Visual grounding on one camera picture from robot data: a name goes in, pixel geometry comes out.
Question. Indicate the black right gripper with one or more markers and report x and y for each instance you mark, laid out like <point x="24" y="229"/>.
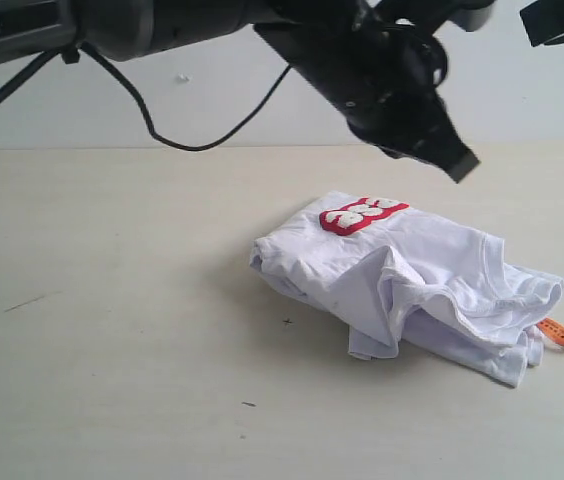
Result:
<point x="543" y="20"/>

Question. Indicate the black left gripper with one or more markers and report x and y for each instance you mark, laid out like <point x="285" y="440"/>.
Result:
<point x="381" y="77"/>

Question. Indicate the white t-shirt red Chinese patch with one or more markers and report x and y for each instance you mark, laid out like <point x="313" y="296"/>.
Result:
<point x="396" y="274"/>

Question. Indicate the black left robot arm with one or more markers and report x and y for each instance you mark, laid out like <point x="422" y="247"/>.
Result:
<point x="114" y="31"/>

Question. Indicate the orange size tag with string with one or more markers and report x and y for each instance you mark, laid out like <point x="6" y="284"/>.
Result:
<point x="546" y="332"/>

